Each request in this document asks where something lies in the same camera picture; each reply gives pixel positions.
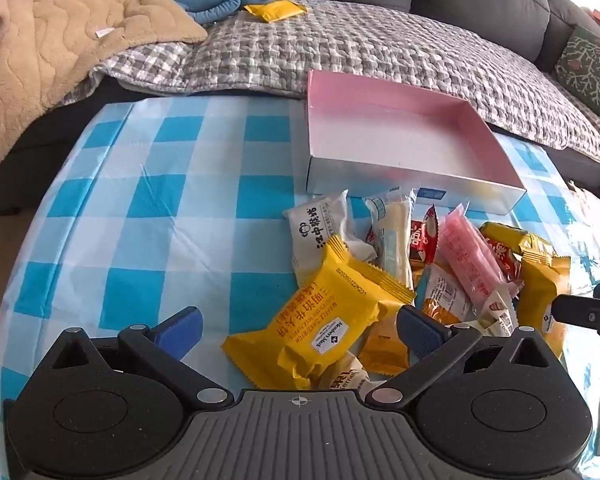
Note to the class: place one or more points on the green patterned cushion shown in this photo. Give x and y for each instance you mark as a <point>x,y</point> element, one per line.
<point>590,70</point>

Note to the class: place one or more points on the large yellow waffle packet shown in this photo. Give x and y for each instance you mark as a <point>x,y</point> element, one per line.
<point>320,310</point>

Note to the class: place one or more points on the pink crispy bar packet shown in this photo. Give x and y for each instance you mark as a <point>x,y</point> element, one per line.
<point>467,260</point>

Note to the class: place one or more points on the white nut packet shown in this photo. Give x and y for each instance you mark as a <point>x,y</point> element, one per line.
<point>347,375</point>
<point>500,315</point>

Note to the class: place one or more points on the white cream cake packet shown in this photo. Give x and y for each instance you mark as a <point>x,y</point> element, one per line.
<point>445,292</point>

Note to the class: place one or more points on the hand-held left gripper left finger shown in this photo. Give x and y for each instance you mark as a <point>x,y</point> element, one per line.
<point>180,330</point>

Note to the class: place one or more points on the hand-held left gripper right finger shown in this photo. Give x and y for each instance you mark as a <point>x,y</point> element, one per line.
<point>420,332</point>

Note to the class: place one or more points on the flat yellow snack packet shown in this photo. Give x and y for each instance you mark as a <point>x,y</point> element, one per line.
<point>275,10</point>

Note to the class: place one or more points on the pink cardboard box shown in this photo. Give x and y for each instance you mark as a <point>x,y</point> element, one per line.
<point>405,130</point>

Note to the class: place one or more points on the small orange snack packet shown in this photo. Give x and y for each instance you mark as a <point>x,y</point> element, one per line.
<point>382,347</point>

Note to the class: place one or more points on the long clear white-bar packet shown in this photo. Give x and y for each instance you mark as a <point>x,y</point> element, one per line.
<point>395,240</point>

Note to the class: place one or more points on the white dark-print snack packet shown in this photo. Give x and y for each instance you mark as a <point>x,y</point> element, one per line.
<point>315,230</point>

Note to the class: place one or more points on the blue white checked tablecloth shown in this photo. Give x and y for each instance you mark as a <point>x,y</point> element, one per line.
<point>155,200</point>

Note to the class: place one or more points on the grey checked quilt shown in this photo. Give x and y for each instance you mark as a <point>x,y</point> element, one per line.
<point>380,40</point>

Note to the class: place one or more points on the beige fleece robe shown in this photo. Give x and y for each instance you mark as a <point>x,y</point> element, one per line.
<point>55,35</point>

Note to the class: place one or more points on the red white snack packet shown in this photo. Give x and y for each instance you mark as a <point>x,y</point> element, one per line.
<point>422,240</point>

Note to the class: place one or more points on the yellow red-label snack packet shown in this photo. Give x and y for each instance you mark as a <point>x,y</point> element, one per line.
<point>502,245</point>

